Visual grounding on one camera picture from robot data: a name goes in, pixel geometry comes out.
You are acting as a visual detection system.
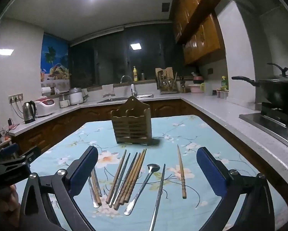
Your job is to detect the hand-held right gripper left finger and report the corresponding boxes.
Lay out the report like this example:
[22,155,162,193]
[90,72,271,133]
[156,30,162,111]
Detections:
[19,146,99,231]

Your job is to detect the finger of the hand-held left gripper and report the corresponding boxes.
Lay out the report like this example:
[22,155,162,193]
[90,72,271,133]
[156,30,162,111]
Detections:
[0,146,42,169]
[0,143,19,160]

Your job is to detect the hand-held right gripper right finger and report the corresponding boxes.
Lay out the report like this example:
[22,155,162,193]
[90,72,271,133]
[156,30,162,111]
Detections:
[196,146,282,231]

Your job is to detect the brown wooden chopstick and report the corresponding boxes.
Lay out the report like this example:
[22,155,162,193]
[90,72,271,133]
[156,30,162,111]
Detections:
[91,171,102,206]
[106,149,127,204]

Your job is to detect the dark wooden chopstick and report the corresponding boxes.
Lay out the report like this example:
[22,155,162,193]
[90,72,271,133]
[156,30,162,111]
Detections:
[113,152,138,210]

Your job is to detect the light wooden chopstick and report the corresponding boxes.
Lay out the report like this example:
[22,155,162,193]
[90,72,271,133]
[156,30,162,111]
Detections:
[119,152,142,205]
[124,148,147,203]
[121,150,145,204]
[177,145,187,199]

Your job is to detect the long metal chopstick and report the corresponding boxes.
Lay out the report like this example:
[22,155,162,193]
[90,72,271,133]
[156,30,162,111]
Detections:
[149,164,166,231]

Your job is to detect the wooden utensil holder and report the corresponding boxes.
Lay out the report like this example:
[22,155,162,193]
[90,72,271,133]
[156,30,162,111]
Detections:
[111,96,151,146]

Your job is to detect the person's left hand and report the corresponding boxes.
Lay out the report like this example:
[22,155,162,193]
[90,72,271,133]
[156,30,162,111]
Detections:
[0,184,22,231]

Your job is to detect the steel electric kettle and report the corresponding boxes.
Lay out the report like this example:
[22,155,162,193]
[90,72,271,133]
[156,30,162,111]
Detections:
[22,100,37,125]

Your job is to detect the floral blue tablecloth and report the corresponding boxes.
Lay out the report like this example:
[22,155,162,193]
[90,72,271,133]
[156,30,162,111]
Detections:
[14,114,288,231]

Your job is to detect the brown lower cabinets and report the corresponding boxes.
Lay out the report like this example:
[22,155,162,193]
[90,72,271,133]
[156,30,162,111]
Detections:
[12,99,288,198]

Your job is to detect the white red rice cooker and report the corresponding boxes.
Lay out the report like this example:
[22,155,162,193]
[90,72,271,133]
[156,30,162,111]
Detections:
[35,98,56,118]

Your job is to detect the metal spoon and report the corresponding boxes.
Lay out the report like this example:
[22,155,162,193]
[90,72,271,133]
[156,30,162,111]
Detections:
[124,164,160,216]

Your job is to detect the white kitchen countertop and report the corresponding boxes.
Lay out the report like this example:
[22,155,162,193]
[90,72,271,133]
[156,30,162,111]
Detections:
[7,93,288,190]

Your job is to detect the glass storage jar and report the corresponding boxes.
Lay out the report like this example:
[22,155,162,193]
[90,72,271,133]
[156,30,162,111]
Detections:
[59,95,70,109]

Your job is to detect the white jar with metal lid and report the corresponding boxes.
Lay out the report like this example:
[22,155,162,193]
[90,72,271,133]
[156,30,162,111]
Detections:
[69,88,83,105]

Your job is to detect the row of spice jars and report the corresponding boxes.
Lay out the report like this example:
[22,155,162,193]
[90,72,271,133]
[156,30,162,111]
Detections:
[216,89,230,100]

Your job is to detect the steel gas stove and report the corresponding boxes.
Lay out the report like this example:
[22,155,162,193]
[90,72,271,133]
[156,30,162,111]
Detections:
[239,102,288,151]

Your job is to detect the white plastic cup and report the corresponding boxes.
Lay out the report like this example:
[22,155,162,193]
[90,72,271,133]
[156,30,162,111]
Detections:
[203,82,213,97]

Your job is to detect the steel kitchen sink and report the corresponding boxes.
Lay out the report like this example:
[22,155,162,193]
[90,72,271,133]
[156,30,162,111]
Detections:
[97,94,154,104]

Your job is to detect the hanging dish cloth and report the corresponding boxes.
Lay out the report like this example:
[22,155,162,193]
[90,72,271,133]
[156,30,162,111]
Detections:
[103,84,115,97]

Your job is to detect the pink pot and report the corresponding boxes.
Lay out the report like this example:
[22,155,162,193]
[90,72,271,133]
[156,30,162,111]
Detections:
[187,75,205,93]

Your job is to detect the chrome faucet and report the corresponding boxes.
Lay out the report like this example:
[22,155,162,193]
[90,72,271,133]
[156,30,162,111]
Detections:
[120,75,138,97]

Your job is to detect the dish rack with cutting board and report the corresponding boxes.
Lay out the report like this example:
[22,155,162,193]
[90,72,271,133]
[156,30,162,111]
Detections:
[155,67,178,94]

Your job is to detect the dark kitchen window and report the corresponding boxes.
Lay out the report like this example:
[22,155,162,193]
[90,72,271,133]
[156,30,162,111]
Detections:
[69,25,184,88]

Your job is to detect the wooden upper cabinets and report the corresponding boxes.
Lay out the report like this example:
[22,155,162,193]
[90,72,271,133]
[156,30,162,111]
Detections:
[170,0,226,66]

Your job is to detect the tangled cables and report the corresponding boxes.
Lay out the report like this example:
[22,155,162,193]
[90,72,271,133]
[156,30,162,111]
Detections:
[3,118,21,133]

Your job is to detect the wall power socket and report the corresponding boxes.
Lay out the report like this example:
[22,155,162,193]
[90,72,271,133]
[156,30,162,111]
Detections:
[8,93,23,103]

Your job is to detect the fruit wall poster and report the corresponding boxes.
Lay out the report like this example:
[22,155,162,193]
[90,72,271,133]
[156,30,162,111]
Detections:
[41,34,70,87]

